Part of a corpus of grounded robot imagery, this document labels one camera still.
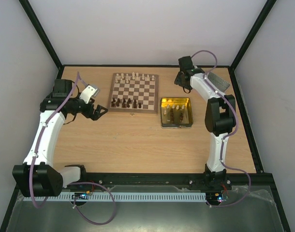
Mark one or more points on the wooden chess board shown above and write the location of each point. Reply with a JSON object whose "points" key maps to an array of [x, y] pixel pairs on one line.
{"points": [[144, 92]]}

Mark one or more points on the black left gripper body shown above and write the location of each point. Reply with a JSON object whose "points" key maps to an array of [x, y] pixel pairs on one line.
{"points": [[87, 113]]}

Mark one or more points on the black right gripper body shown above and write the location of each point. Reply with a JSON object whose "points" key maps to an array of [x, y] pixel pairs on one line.
{"points": [[179, 79]]}

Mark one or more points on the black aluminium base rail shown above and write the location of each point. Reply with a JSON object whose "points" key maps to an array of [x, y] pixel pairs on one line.
{"points": [[147, 180]]}

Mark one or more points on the gold tin box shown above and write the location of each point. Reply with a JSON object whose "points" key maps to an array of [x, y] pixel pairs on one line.
{"points": [[176, 112]]}

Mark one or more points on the white slotted cable duct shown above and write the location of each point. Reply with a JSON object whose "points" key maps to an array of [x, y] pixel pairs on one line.
{"points": [[129, 197]]}

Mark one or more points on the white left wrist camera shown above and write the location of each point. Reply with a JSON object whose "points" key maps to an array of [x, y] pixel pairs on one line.
{"points": [[89, 92]]}

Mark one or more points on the silver tin lid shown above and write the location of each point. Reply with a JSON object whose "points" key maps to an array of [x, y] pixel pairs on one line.
{"points": [[218, 82]]}

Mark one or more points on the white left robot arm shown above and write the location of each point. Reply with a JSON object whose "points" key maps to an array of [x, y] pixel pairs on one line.
{"points": [[54, 110]]}

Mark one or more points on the black frame post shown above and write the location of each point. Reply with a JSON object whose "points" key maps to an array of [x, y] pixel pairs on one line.
{"points": [[41, 32], [253, 32]]}

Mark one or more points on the black frame post left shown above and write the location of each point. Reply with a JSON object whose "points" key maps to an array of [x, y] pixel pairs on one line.
{"points": [[41, 32]]}

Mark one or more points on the black frame post right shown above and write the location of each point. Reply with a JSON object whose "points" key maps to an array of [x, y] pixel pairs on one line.
{"points": [[253, 32]]}

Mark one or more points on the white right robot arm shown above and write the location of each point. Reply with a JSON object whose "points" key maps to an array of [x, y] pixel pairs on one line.
{"points": [[220, 117]]}

